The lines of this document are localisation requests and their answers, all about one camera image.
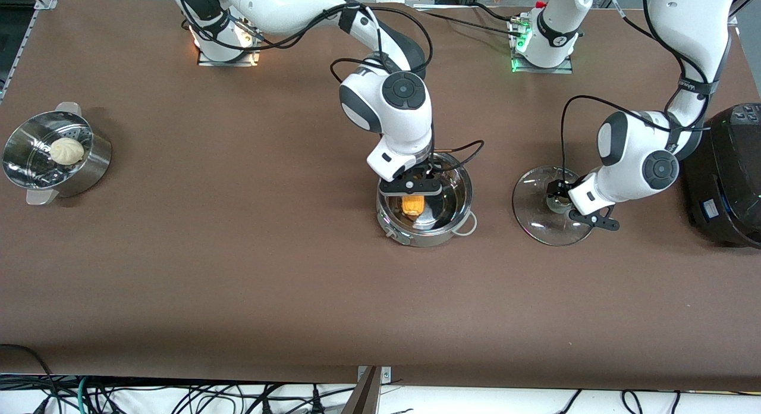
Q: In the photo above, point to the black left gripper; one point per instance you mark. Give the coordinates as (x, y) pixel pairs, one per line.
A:
(556, 190)

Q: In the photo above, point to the small metal bracket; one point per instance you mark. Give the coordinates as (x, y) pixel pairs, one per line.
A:
(386, 375)

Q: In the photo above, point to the white steamed bun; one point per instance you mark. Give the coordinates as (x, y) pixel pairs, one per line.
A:
(66, 152)

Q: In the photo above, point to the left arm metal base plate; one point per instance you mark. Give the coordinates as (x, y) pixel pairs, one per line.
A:
(541, 71)

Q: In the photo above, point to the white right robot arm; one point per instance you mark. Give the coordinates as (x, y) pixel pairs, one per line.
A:
(392, 116)

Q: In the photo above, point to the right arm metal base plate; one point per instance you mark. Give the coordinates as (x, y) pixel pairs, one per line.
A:
(229, 63)

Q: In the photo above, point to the yellow corn cob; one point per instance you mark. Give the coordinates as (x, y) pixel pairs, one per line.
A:
(414, 207)

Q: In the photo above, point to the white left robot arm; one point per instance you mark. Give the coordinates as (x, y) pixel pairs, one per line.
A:
(636, 158)

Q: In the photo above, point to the aluminium corner bracket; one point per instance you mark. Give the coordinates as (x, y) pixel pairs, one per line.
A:
(46, 2)

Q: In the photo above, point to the aluminium side rail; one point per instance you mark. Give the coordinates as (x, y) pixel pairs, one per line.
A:
(18, 60)

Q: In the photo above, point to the brown table cover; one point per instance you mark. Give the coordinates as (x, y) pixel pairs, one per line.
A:
(297, 295)

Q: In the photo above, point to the aluminium frame profile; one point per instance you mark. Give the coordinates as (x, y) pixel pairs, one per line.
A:
(743, 0)

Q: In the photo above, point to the stainless steel pot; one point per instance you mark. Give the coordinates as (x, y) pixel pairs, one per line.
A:
(428, 241)

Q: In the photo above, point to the grey metal beam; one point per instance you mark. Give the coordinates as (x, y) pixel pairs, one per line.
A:
(362, 399)

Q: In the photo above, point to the steel steamer pot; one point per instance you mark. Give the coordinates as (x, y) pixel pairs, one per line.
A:
(89, 167)

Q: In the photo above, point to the black rice cooker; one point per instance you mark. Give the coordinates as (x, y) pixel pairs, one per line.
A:
(725, 182)

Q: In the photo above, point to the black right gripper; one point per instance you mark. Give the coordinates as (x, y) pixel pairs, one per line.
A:
(429, 170)

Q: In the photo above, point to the glass pot lid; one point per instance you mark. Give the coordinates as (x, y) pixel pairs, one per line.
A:
(535, 223)

